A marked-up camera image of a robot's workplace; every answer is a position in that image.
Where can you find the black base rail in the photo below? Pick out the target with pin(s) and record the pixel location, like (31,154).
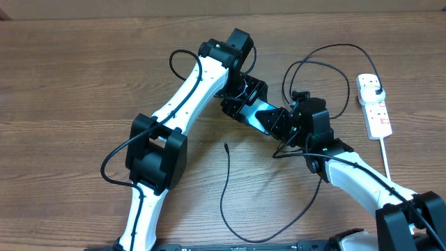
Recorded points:
(312,245)

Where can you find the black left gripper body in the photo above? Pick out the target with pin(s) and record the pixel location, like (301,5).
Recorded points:
(254,87)

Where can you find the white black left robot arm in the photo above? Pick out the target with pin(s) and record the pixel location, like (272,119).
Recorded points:
(157,148)

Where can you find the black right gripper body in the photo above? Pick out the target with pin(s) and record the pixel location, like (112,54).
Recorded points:
(300,137)

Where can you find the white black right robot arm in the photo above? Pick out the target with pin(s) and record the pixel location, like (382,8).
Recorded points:
(405,220)

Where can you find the white power strip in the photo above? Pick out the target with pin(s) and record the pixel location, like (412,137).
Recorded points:
(376,117)

